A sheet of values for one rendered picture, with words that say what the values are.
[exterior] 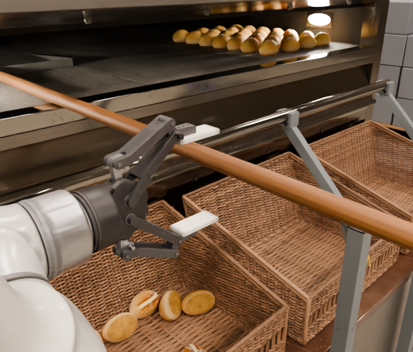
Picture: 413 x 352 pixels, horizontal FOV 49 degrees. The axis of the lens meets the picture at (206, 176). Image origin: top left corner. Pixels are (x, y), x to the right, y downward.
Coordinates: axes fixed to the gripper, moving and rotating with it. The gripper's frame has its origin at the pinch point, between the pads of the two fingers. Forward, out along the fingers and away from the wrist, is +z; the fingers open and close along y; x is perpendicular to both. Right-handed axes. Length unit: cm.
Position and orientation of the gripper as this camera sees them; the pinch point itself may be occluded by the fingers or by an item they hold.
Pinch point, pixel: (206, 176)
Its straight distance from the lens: 64.7
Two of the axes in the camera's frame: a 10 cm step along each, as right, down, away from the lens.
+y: 0.0, 9.2, 4.0
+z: 7.3, -2.7, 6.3
